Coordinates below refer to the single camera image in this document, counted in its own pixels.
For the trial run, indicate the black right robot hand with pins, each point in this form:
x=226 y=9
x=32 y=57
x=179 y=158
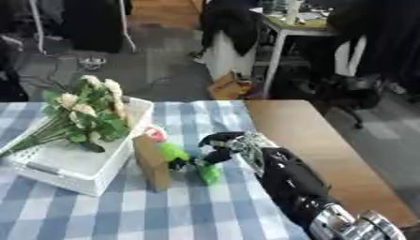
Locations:
x=219 y=155

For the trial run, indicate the green toy vegetable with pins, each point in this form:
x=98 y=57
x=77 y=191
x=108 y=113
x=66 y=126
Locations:
x=173 y=151

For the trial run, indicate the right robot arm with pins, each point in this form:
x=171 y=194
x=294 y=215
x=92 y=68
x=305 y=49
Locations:
x=290 y=181

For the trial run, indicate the brown cardboard box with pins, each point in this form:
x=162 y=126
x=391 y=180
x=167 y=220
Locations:
x=153 y=165

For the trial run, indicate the red and white toy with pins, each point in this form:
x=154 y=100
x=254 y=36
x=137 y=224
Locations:
x=156 y=133

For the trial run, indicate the brown bag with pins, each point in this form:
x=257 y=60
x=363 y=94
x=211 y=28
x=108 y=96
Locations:
x=230 y=87

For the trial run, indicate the white desk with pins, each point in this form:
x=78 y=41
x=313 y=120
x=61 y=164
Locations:
x=281 y=40

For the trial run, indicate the cream flower bouquet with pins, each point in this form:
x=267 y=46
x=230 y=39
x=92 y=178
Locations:
x=90 y=115

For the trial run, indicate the white plastic basket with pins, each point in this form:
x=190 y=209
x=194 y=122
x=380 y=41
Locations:
x=76 y=168

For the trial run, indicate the black office chair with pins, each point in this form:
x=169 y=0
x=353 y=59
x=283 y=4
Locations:
x=350 y=93

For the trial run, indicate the white clothes rack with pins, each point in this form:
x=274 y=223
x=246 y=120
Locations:
x=127 y=28

